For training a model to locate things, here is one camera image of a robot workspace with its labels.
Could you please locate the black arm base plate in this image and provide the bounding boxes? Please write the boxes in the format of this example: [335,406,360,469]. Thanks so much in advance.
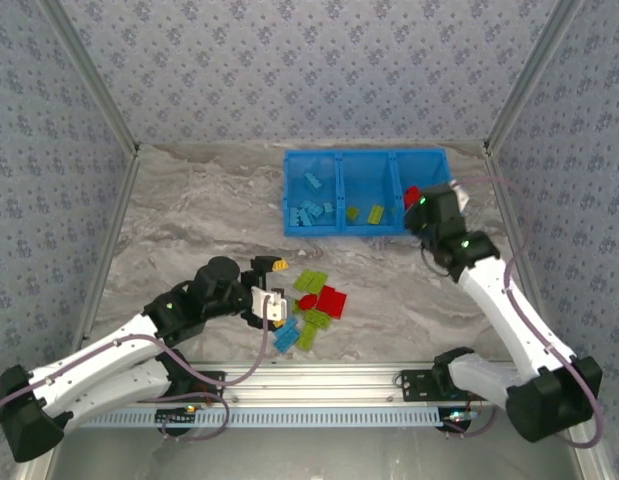
[186,369,228,401]
[399,368,443,402]

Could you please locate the grey metal base tray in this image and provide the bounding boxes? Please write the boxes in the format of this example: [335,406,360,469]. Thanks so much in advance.
[18,427,605,480]

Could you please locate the red 2x4 lego brick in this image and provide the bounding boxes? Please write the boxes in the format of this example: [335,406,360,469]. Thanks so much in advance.
[328,289,349,320]
[316,285,337,314]

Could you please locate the aluminium table edge rail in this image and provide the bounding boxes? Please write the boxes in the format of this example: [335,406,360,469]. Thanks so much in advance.
[71,147,143,351]
[483,144,619,480]

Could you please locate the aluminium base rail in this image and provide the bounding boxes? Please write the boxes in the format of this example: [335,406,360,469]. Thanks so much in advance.
[181,362,515,404]

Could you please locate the slotted cable duct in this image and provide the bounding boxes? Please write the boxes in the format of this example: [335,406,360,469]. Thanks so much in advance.
[81,408,446,429]

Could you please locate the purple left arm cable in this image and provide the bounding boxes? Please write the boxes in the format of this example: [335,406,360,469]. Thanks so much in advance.
[0,292,273,426]

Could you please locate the aluminium frame post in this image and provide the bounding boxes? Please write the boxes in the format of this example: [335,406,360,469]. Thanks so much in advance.
[482,0,588,151]

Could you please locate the blue plastic bin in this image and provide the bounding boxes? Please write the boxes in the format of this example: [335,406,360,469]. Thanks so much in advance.
[282,148,343,238]
[336,148,398,237]
[391,148,453,236]

